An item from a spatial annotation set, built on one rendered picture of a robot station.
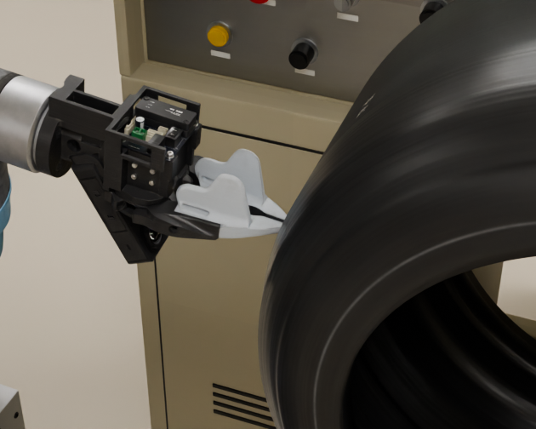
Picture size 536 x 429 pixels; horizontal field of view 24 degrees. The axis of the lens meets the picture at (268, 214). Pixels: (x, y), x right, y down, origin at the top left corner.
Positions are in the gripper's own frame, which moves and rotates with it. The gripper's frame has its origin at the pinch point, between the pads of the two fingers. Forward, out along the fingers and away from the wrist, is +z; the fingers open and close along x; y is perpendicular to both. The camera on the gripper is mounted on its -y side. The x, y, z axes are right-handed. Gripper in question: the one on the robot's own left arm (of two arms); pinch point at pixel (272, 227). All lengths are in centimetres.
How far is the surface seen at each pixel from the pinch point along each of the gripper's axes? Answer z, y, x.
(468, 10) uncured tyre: 10.3, 20.4, 7.0
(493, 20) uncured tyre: 12.7, 22.5, 3.1
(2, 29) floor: -147, -143, 202
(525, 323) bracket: 22.2, -26.3, 27.7
